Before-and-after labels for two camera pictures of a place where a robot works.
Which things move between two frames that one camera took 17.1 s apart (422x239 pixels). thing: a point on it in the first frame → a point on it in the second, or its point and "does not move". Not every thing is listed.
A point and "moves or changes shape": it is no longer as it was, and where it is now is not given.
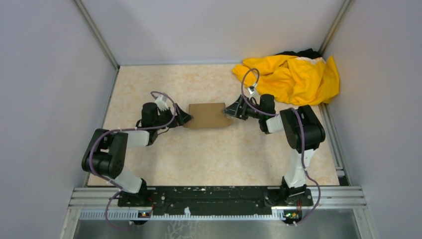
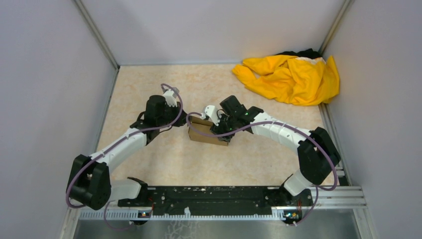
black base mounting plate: [212, 200] does not move
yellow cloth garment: [299, 81] does not move
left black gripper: [180, 118] does not move
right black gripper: [236, 110] → [217, 127]
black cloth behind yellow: [308, 53] does not move
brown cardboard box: [208, 115] moves or changes shape
